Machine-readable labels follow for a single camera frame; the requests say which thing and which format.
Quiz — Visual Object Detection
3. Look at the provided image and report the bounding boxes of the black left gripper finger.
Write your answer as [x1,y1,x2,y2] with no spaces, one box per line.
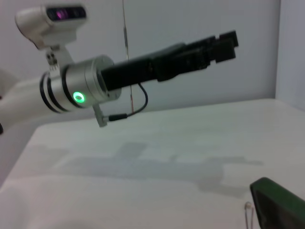
[185,40,236,70]
[190,30,239,46]

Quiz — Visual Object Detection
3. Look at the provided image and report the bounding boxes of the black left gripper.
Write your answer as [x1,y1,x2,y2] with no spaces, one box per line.
[101,42,208,93]

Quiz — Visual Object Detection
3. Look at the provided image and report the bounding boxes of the clear white glasses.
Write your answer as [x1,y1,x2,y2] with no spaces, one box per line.
[244,201,255,229]

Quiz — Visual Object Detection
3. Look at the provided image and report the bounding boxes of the green glasses case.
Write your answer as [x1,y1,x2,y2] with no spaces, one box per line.
[249,177,305,229]

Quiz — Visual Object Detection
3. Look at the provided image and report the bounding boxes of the white table cloth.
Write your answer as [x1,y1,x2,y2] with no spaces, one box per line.
[0,97,305,229]

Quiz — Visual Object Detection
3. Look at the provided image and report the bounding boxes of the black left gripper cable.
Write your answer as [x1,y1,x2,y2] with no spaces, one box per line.
[108,82,149,121]

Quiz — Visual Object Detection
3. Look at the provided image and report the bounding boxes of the thin hanging wire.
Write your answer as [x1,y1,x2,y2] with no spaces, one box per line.
[122,0,135,113]

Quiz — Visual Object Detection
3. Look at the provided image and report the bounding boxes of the silver left wrist connector post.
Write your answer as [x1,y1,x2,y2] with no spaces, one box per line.
[92,104,109,128]

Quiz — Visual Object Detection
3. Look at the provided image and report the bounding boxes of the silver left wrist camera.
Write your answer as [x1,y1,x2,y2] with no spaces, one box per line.
[14,4,90,70]

